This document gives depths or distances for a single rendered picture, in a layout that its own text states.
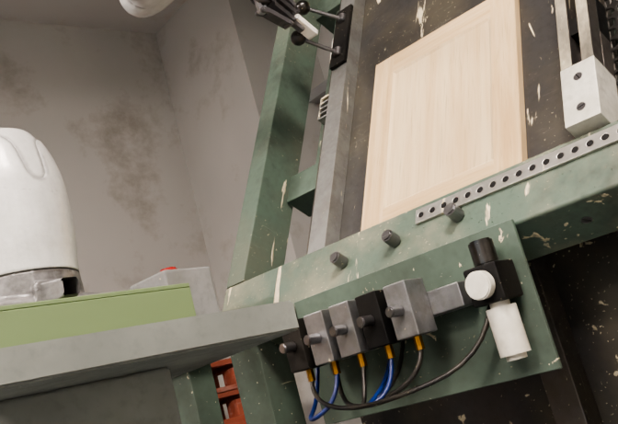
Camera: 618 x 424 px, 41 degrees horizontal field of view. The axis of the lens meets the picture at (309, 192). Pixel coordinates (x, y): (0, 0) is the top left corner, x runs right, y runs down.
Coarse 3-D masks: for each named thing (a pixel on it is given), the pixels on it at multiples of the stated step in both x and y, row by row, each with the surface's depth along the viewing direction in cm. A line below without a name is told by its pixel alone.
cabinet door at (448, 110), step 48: (432, 48) 176; (480, 48) 164; (384, 96) 181; (432, 96) 168; (480, 96) 157; (384, 144) 171; (432, 144) 160; (480, 144) 150; (384, 192) 163; (432, 192) 153
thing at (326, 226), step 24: (360, 0) 211; (360, 24) 207; (336, 72) 197; (336, 96) 192; (336, 120) 186; (336, 144) 181; (336, 168) 178; (336, 192) 175; (336, 216) 172; (312, 240) 170; (336, 240) 169
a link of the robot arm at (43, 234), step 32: (0, 128) 112; (0, 160) 108; (32, 160) 110; (0, 192) 106; (32, 192) 107; (64, 192) 113; (0, 224) 104; (32, 224) 106; (64, 224) 110; (0, 256) 104; (32, 256) 105; (64, 256) 108
